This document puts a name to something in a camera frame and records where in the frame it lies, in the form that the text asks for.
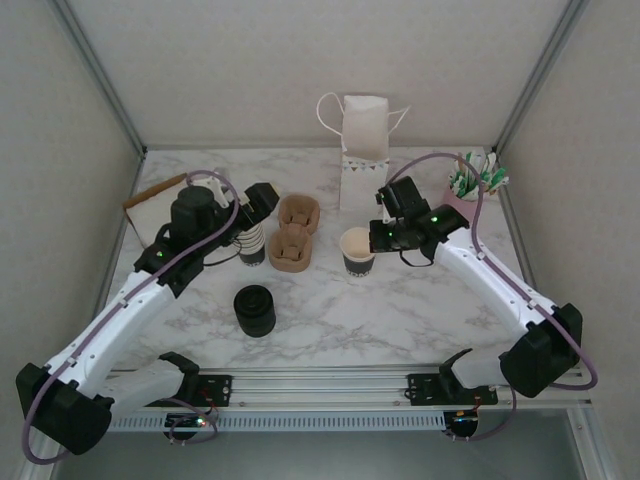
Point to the white paper takeout bag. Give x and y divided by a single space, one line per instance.
362 185

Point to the brown pulp cup carrier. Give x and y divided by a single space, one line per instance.
292 250

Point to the black paper coffee cup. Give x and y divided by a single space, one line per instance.
357 265

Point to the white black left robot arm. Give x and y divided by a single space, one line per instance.
100 345

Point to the green white paper stick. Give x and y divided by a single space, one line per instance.
470 160
493 161
456 180
501 176

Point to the stack of paper cups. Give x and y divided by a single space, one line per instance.
252 250

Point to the pink stick holder cup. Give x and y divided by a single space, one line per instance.
467 205

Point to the stack of black lids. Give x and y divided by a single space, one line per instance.
255 310

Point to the small black controller board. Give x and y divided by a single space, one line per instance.
465 425
187 422

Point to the aluminium frame post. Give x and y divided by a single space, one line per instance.
540 75
101 75

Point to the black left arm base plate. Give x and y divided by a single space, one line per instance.
220 387

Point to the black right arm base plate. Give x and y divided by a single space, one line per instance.
422 390

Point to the aluminium mounting rail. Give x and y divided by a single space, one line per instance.
320 390

